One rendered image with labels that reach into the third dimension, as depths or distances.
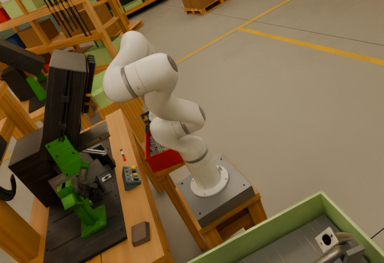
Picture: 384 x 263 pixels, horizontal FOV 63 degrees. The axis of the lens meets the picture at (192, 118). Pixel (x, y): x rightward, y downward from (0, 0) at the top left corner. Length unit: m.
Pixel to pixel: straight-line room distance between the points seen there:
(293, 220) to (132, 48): 0.85
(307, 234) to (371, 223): 1.10
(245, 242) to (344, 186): 1.43
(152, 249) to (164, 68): 0.80
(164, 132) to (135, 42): 0.40
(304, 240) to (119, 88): 0.86
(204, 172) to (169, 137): 0.24
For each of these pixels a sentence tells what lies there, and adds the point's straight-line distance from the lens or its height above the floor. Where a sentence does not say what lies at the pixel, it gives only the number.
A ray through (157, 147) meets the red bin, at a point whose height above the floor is 0.88.
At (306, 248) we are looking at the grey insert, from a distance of 1.28.
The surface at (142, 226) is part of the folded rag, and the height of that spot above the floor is 0.93.
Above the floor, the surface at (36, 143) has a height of 1.24.
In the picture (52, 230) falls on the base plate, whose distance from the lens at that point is 1.88.
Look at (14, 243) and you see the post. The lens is 1.78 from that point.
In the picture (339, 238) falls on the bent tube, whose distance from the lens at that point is 0.91.
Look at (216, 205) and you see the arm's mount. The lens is 1.40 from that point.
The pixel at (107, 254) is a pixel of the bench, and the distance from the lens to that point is 1.56.
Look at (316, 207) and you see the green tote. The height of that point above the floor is 0.90.
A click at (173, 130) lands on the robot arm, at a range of 1.24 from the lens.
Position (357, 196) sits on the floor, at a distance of 2.50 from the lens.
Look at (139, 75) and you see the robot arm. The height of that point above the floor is 1.62.
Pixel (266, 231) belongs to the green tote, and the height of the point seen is 0.91.
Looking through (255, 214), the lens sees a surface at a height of 0.73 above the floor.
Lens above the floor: 1.94
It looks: 31 degrees down
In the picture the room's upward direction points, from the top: 24 degrees counter-clockwise
